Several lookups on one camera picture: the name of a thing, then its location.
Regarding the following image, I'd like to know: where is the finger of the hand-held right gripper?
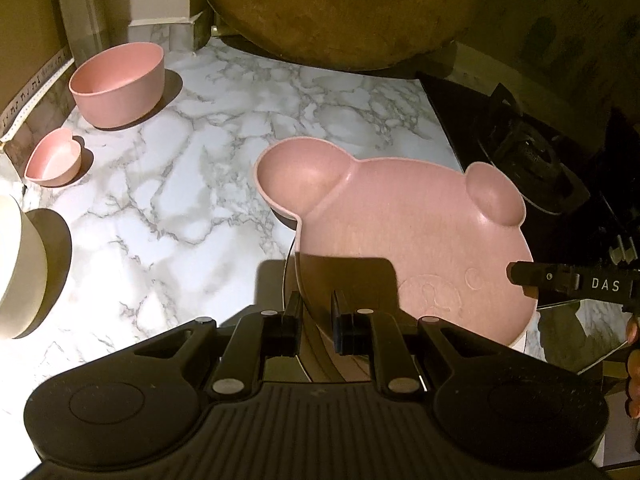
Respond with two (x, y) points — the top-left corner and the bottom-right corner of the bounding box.
(506, 260), (576, 298)

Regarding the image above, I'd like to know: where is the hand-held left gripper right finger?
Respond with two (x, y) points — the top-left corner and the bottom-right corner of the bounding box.
(330, 289), (481, 401)

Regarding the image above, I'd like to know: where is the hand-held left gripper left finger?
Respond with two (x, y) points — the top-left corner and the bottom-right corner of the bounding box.
(165, 292), (306, 401)

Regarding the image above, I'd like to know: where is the large white plate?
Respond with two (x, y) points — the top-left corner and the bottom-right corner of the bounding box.
(281, 237), (632, 381)

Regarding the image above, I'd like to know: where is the pink bear-shaped plate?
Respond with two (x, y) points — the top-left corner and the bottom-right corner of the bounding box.
(252, 136), (540, 386)

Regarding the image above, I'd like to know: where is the pink bowl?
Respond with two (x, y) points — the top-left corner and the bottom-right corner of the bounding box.
(69, 42), (166, 129)

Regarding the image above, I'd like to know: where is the pink heart-shaped dish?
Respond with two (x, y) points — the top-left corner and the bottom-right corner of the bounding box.
(25, 128), (83, 187)

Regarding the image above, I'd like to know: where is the person's right hand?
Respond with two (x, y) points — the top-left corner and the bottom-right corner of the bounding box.
(625, 317), (640, 418)

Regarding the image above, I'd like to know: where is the cream bowl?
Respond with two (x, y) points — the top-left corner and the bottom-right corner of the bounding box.
(0, 194), (49, 339)

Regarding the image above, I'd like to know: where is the round wooden cutting board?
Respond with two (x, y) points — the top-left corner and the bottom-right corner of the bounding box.
(190, 0), (506, 72)

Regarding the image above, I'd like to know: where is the music-note tape strip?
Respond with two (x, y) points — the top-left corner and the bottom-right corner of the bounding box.
(0, 45), (76, 143)

